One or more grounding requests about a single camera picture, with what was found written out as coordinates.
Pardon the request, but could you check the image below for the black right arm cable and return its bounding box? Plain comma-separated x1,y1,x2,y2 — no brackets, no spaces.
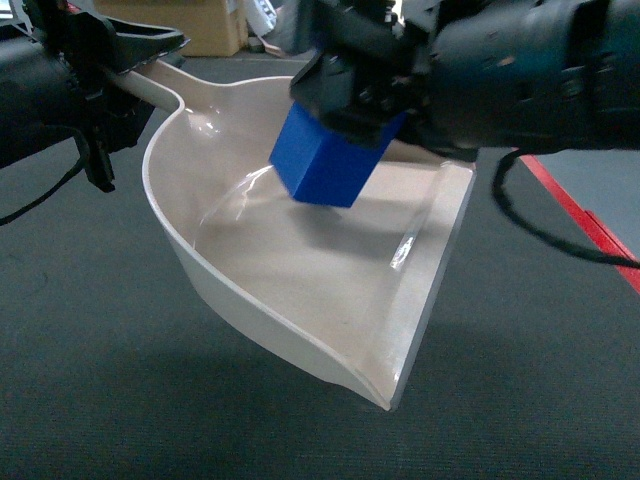
492,149,640,270

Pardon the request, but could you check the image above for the large cardboard box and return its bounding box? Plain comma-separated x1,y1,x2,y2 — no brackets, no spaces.
93,0,248,57

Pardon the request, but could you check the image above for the beige plastic dustpan tray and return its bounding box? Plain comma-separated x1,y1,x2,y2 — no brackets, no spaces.
115,61,475,410

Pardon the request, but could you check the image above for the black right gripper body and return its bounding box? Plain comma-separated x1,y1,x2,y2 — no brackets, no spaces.
289,1,440,148

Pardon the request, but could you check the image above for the red table frame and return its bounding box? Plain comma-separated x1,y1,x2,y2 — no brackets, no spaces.
519,154,640,296

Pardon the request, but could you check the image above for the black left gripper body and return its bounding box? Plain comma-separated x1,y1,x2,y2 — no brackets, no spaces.
29,9,188,192

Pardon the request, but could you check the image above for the blue plastic jug part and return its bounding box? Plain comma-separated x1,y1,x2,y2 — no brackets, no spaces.
269,103,406,208

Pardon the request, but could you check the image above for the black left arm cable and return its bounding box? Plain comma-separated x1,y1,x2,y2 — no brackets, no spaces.
0,127,94,227

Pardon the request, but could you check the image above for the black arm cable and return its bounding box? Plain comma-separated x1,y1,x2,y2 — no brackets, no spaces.
492,149,640,270
0,127,94,227

